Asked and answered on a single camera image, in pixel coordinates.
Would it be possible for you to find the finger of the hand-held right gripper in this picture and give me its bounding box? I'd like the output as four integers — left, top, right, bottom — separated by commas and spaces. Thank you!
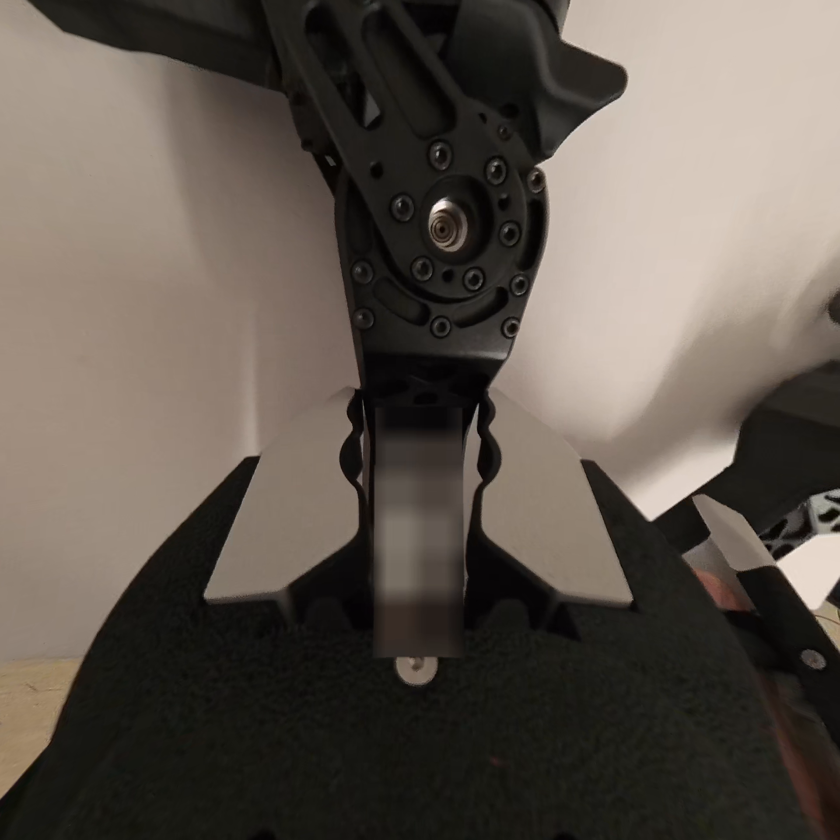
692, 494, 780, 573

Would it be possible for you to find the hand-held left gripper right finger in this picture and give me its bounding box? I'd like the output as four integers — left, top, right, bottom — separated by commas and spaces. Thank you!
465, 387, 634, 606

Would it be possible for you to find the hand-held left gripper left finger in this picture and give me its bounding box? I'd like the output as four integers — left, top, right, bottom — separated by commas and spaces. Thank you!
205, 387, 365, 605

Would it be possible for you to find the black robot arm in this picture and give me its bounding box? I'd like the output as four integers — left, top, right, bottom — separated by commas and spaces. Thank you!
39, 0, 840, 746

